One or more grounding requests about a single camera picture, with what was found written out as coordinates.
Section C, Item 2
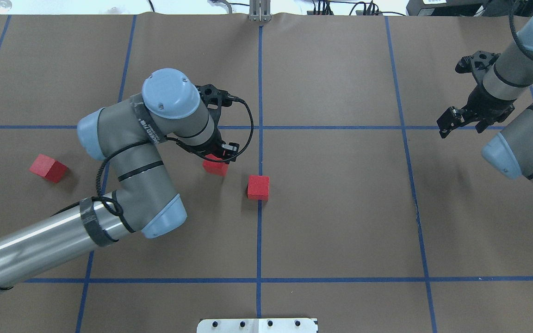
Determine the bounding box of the black box with label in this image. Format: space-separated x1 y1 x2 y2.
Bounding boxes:
406 0 486 17

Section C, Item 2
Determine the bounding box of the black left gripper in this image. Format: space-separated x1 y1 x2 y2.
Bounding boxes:
176 125 240 164

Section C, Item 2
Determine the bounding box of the brown paper table cover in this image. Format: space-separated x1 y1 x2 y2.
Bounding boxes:
0 13 533 333

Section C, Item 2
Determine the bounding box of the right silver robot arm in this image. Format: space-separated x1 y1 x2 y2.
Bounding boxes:
436 16 533 183

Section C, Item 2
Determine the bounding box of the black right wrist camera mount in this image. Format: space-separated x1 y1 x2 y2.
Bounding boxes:
454 50 501 85

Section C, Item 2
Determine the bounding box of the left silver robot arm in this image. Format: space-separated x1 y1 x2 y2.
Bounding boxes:
0 69 245 294

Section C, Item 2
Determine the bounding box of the red block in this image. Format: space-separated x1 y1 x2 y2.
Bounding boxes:
246 175 270 201
202 154 229 177
28 154 68 184

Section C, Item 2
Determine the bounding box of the aluminium frame post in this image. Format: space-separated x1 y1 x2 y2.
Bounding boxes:
248 0 272 23

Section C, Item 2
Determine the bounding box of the white central pedestal column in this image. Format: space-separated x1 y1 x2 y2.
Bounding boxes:
196 318 319 333

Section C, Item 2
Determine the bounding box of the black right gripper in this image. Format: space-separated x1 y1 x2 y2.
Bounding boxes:
436 85 516 139

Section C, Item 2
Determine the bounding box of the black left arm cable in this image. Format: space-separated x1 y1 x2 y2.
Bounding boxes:
94 95 255 218

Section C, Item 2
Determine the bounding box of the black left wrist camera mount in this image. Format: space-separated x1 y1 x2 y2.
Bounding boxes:
195 84 236 124

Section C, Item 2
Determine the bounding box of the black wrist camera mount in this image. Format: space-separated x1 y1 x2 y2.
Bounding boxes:
454 50 501 85
195 84 236 124

